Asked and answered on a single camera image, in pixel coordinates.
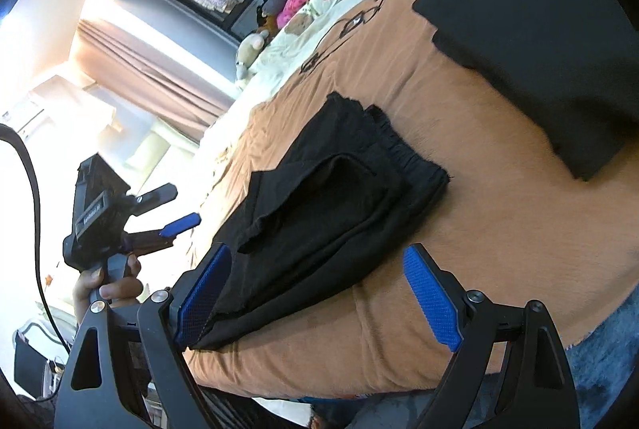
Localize person's left hand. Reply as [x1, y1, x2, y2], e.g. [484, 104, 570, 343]
[72, 254, 144, 326]

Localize pink curtain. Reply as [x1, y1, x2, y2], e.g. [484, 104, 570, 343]
[75, 17, 240, 145]

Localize black garment pile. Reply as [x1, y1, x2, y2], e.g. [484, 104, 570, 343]
[412, 0, 639, 183]

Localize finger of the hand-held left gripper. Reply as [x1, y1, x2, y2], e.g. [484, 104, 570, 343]
[135, 183, 179, 213]
[125, 212, 202, 256]

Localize black plush toy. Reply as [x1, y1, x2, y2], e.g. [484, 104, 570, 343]
[254, 7, 280, 33]

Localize pink fluffy cloth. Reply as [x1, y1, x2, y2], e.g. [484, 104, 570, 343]
[277, 0, 315, 26]

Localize blue fluffy rug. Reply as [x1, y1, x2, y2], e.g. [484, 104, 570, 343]
[564, 294, 639, 429]

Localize cream duvet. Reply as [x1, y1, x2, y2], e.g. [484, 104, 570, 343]
[200, 0, 400, 145]

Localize black shorts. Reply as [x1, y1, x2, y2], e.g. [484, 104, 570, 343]
[189, 91, 451, 352]

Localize bear print pillow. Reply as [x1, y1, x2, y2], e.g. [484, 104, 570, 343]
[280, 0, 357, 36]

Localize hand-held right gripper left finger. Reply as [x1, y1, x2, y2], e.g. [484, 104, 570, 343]
[54, 243, 234, 429]

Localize thick black gripper cable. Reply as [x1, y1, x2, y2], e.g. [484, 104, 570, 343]
[0, 124, 75, 360]

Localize orange blanket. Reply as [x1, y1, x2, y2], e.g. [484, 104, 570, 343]
[182, 0, 639, 402]

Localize cream plush toy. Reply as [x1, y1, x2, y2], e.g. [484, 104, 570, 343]
[234, 30, 273, 83]

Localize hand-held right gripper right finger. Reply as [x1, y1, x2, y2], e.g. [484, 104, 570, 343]
[402, 243, 582, 429]

